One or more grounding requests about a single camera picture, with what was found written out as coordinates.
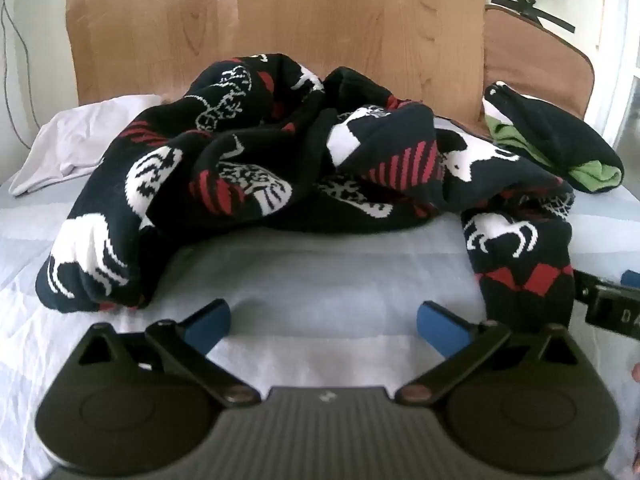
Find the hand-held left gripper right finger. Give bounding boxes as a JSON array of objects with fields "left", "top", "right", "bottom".
[{"left": 395, "top": 300, "right": 577, "bottom": 406}]

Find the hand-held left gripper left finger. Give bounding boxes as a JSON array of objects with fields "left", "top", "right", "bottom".
[{"left": 75, "top": 298, "right": 261, "bottom": 407}]

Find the black patterned knit sweater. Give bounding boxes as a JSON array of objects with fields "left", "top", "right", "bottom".
[{"left": 35, "top": 53, "right": 576, "bottom": 332}]

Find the grey striped bed sheet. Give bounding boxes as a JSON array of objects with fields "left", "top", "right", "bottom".
[{"left": 0, "top": 110, "right": 640, "bottom": 480}]

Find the black and green garment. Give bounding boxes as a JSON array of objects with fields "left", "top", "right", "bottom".
[{"left": 482, "top": 81, "right": 625, "bottom": 194}]

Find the white folded cloth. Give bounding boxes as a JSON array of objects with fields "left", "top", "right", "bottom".
[{"left": 10, "top": 94, "right": 165, "bottom": 197}]

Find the brown cushion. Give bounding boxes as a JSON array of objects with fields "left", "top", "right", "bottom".
[{"left": 483, "top": 4, "right": 597, "bottom": 121}]

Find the black tape strip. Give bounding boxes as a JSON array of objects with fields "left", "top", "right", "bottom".
[{"left": 491, "top": 0, "right": 577, "bottom": 32}]

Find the wooden headboard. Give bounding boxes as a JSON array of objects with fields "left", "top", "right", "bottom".
[{"left": 65, "top": 0, "right": 488, "bottom": 128}]

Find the white window frame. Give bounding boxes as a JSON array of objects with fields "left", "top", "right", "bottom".
[{"left": 597, "top": 20, "right": 640, "bottom": 171}]

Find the thin dark cable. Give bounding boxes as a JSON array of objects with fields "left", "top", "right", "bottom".
[{"left": 0, "top": 0, "right": 42, "bottom": 153}]

